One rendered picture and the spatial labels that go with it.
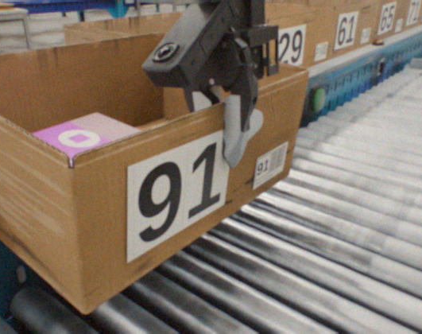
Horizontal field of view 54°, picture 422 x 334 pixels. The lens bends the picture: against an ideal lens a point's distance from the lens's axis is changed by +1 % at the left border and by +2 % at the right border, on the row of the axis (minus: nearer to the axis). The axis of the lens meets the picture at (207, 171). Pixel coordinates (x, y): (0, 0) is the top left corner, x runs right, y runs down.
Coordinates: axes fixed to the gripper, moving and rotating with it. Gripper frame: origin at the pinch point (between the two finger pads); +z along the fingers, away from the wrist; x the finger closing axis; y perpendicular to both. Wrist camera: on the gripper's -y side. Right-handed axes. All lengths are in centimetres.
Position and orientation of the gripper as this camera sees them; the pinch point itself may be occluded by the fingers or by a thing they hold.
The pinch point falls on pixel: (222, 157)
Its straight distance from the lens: 48.1
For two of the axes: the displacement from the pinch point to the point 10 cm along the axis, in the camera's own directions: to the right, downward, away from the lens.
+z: 0.8, 9.2, 3.8
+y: 6.3, -3.5, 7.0
